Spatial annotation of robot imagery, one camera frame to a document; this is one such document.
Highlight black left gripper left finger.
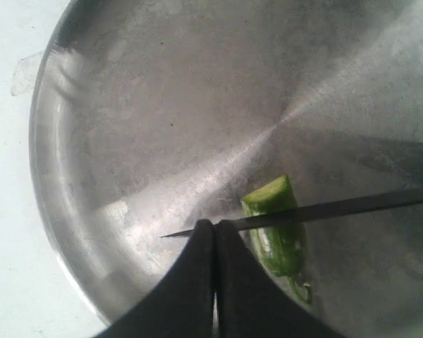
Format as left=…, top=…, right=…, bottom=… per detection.
left=97, top=220, right=214, bottom=337

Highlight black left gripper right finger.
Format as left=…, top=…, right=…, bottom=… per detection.
left=214, top=221, right=342, bottom=337

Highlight black kitchen knife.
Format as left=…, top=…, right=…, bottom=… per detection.
left=160, top=135, right=423, bottom=239

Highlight round steel plate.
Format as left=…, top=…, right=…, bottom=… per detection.
left=30, top=1, right=423, bottom=322

